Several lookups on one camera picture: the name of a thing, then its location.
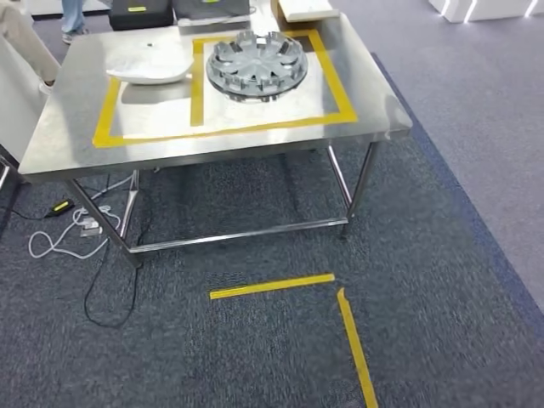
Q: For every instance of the grey plastic wheel hubcap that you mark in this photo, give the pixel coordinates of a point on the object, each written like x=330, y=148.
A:
x=255, y=65

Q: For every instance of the black adapter with lit strip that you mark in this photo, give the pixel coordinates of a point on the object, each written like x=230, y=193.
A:
x=61, y=206

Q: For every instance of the white plastic panel part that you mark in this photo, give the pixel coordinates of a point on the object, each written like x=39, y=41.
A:
x=149, y=67

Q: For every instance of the white lit platform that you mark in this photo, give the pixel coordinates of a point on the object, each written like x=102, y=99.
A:
x=489, y=7

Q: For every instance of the white power strip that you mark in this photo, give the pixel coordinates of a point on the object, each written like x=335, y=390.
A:
x=91, y=226

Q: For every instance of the black carry case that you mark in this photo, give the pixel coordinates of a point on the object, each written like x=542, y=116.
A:
x=140, y=14

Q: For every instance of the grey laptop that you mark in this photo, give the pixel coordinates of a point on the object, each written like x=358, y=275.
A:
x=212, y=7

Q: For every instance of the steel workbench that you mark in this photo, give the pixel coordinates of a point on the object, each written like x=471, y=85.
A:
x=373, y=101

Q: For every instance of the person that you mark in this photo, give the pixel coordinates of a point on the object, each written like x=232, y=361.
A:
x=26, y=39
x=73, y=17

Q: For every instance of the flat white box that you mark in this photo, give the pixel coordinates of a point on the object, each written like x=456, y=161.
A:
x=310, y=8

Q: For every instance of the brown cardboard box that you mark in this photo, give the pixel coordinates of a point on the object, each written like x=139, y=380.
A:
x=276, y=10

